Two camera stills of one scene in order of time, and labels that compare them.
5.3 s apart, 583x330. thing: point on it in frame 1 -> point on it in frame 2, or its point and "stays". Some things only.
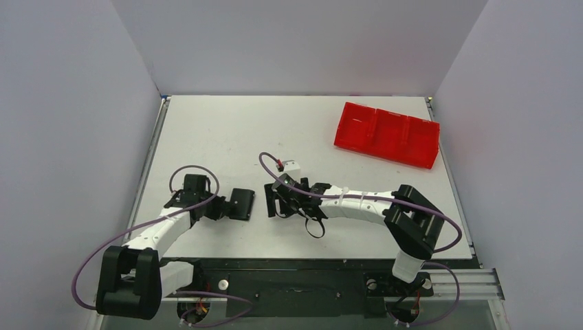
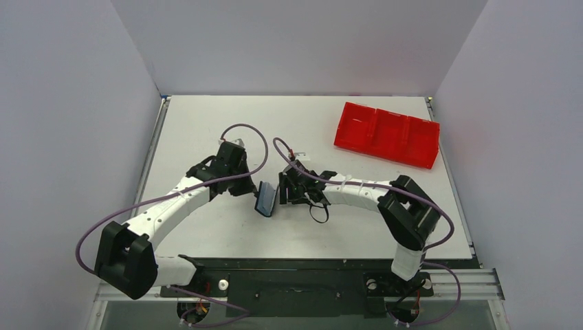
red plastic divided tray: (397, 137) stays
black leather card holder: (240, 203) -> (265, 199)
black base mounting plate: (299, 287) stays
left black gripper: (221, 210) -> (247, 188)
